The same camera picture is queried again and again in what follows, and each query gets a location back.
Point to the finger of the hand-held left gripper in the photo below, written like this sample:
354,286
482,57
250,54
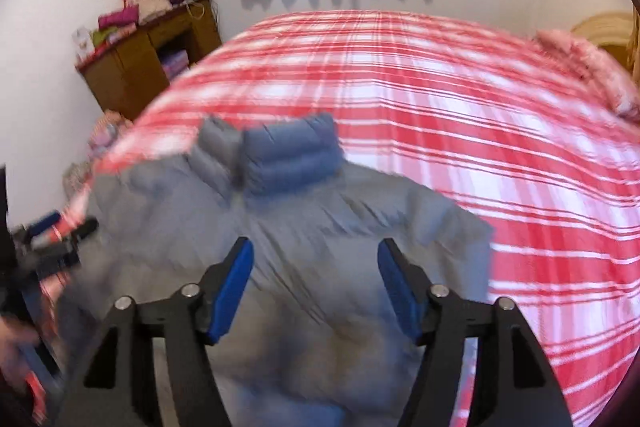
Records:
84,228
46,223

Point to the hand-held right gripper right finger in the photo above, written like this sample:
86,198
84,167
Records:
400,292

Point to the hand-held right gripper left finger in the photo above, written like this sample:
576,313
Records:
231,292

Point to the grey puffer jacket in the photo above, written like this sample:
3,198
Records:
320,232

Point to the pile of colourful folded clothes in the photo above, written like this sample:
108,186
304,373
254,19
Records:
145,4

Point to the person's left hand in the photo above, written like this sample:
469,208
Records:
14,339

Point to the floral cloth bundle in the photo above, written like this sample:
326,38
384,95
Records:
102,137

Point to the brown wooden cabinet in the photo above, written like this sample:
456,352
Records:
132,67

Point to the stack of folded purple cloths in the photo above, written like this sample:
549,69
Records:
175,64

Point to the red plaid blanket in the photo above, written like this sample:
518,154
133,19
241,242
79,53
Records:
475,117

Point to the pink floral pillow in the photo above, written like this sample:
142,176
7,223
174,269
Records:
600,67

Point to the wooden arched bed headboard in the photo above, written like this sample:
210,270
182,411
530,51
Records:
605,32

